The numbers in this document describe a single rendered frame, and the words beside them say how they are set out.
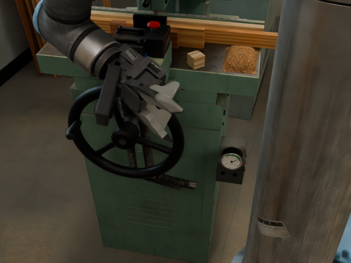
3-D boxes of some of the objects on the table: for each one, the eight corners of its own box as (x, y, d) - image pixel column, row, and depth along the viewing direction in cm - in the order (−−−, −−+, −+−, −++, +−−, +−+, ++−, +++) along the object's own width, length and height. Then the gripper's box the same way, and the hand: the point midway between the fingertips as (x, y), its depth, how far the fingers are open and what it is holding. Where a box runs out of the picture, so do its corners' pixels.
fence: (64, 23, 122) (60, 6, 118) (66, 20, 123) (63, 3, 119) (261, 40, 113) (264, 23, 109) (261, 38, 114) (265, 20, 110)
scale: (77, 7, 117) (77, 6, 117) (78, 5, 118) (78, 4, 118) (246, 21, 110) (246, 21, 110) (246, 19, 111) (246, 19, 111)
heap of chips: (221, 71, 101) (222, 61, 99) (226, 47, 110) (227, 38, 108) (255, 74, 100) (257, 64, 98) (257, 50, 109) (258, 40, 107)
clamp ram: (128, 57, 105) (126, 25, 99) (136, 43, 111) (133, 13, 105) (161, 60, 104) (161, 28, 98) (167, 46, 109) (167, 15, 103)
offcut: (197, 60, 105) (198, 49, 103) (204, 66, 103) (205, 55, 100) (186, 64, 103) (187, 53, 101) (194, 69, 101) (194, 58, 99)
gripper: (124, 15, 72) (208, 82, 69) (123, 71, 90) (189, 126, 87) (91, 43, 69) (177, 114, 66) (96, 95, 87) (164, 153, 84)
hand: (175, 131), depth 76 cm, fingers open, 14 cm apart
